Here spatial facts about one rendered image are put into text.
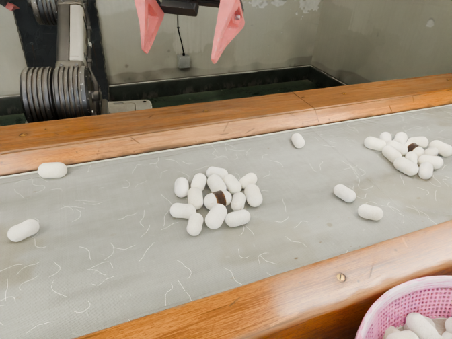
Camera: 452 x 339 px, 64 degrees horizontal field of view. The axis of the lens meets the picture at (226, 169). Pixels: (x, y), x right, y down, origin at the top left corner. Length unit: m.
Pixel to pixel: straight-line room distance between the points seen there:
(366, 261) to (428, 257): 0.07
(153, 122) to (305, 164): 0.27
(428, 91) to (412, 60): 1.53
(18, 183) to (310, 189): 0.41
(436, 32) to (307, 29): 1.05
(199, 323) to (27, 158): 0.37
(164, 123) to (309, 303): 0.39
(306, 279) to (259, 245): 0.08
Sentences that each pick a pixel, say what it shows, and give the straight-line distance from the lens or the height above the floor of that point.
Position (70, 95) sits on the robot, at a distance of 0.79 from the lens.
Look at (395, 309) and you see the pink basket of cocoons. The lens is 0.41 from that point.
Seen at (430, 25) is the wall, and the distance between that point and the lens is 2.40.
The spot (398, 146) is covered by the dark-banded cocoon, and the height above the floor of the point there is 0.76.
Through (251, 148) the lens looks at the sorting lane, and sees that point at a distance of 0.61.
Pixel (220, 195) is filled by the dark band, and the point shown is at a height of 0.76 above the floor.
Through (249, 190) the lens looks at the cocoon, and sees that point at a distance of 0.48.
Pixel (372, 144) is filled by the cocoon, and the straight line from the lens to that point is 0.66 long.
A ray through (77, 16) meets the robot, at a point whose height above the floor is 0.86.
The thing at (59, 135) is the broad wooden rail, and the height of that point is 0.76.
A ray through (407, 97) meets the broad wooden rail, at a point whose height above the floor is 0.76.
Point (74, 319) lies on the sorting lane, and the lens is 0.39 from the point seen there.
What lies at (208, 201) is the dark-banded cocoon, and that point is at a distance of 0.46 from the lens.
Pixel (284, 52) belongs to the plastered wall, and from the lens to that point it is 3.00.
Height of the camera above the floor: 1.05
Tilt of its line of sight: 34 degrees down
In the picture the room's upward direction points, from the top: 3 degrees clockwise
